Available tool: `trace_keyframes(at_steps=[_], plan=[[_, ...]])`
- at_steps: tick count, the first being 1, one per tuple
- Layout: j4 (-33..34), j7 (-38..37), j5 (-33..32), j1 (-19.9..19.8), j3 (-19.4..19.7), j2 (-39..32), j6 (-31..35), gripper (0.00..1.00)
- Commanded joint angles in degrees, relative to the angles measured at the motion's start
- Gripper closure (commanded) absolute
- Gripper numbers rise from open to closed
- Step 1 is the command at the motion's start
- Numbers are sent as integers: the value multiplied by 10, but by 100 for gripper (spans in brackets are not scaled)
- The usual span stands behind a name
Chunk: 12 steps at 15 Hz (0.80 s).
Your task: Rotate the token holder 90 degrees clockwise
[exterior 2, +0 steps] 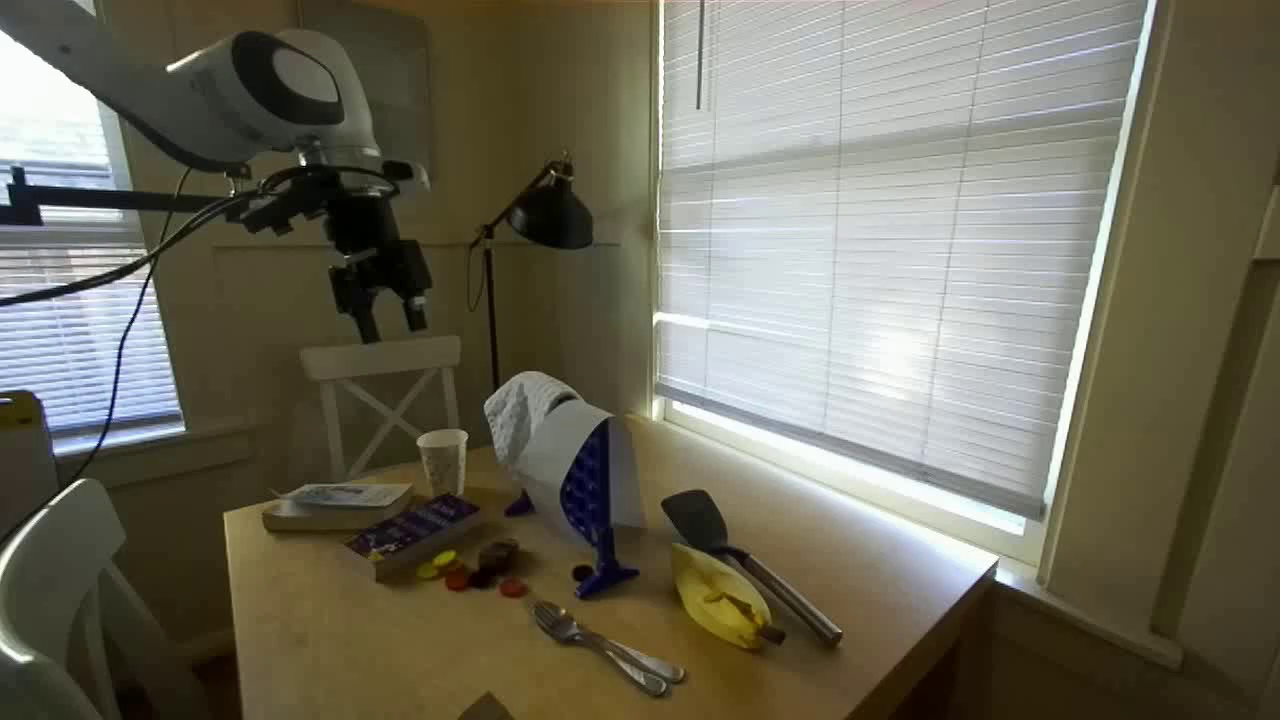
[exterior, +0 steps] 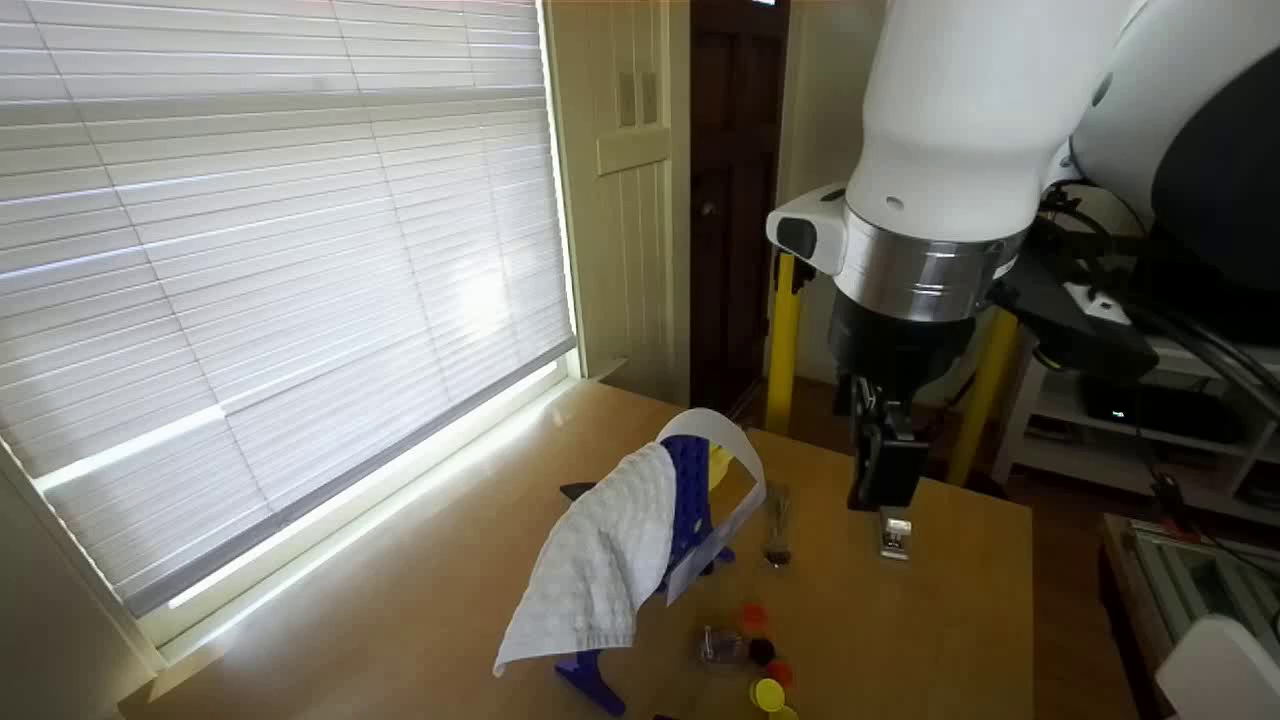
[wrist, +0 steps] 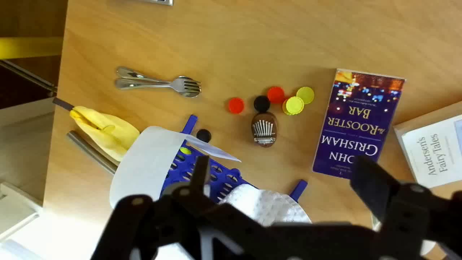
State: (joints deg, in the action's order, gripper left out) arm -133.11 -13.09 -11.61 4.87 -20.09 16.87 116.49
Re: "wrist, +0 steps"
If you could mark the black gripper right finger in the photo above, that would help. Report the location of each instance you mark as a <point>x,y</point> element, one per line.
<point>409,214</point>

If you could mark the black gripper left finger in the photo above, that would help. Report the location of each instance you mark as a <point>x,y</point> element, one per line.
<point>139,226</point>

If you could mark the blue token holder rack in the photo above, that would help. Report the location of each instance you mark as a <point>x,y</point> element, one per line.
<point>221,178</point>

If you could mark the black token near rack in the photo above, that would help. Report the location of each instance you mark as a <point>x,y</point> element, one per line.
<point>204,135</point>

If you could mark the red token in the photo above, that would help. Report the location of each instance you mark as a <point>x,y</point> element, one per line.
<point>235,106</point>

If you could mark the yellow-green token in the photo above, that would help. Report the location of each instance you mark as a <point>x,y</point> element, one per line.
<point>293,106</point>

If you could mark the lime green token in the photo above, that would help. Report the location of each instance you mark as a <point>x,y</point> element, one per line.
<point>306,94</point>

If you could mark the orange-red token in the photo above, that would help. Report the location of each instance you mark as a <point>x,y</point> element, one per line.
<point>276,94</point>

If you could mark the white paper sheet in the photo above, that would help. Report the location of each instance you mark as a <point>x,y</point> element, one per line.
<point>144,166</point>

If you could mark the Andersen's Fairy Tales book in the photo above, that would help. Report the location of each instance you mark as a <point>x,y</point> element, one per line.
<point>432,146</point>

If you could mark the white perforated cloth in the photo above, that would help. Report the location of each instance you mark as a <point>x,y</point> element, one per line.
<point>266,207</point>

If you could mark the yellow cloth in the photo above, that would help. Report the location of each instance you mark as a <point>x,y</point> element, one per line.
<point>110,133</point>

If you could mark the John Grisham paperback book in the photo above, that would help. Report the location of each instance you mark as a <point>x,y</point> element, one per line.
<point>357,120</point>

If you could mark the silver fork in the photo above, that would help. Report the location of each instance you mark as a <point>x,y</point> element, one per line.
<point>182,86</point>

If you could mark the silver spoon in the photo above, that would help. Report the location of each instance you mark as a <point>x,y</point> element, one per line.
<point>127,73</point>

